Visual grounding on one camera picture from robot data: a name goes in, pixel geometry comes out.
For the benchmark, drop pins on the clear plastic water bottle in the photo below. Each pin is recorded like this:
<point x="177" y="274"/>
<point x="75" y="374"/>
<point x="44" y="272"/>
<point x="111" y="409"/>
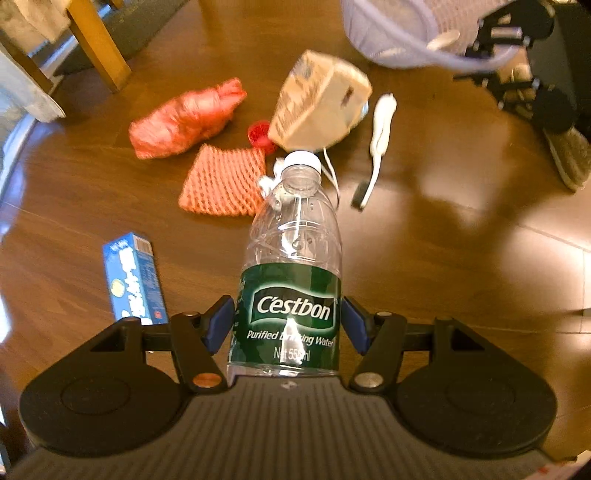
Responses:
<point x="291" y="258"/>

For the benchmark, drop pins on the lavender plastic basket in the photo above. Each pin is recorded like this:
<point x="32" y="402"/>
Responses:
<point x="392" y="46"/>

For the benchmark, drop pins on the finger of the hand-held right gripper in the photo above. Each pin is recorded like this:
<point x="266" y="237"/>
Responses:
<point x="501" y="34"/>
<point x="494" y="82"/>

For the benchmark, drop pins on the wooden table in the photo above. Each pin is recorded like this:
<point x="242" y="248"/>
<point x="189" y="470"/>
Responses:
<point x="99" y="50"/>

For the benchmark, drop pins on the blue and white small box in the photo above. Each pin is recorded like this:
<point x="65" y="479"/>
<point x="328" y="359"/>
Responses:
<point x="134" y="277"/>

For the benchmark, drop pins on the white toothbrush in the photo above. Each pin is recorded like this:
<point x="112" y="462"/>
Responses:
<point x="381" y="124"/>

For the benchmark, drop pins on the light blue curtain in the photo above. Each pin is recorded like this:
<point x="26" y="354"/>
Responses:
<point x="25" y="92"/>

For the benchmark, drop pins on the orange foam net sleeve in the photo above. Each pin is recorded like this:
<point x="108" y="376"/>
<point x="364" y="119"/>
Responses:
<point x="221" y="182"/>

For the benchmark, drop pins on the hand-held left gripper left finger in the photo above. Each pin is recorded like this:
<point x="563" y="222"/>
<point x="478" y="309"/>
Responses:
<point x="219" y="323"/>

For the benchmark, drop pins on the person's beige slipper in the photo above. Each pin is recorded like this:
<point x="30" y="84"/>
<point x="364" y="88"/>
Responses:
<point x="570" y="157"/>

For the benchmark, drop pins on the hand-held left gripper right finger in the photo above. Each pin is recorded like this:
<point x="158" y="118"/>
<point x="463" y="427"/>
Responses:
<point x="356" y="323"/>

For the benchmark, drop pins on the tan tablecloth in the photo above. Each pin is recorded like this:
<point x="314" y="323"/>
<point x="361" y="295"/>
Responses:
<point x="32" y="16"/>

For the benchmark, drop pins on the small red cup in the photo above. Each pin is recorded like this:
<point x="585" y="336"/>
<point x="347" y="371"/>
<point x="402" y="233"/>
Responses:
<point x="258" y="134"/>

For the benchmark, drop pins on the orange plastic bag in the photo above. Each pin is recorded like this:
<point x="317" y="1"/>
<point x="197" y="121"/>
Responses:
<point x="184" y="120"/>

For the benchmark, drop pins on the dark floor mat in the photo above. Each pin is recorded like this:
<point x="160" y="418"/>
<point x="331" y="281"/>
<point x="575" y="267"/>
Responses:
<point x="134" y="32"/>

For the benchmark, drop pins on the brown paper carton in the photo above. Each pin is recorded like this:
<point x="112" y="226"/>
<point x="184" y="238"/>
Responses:
<point x="318" y="110"/>

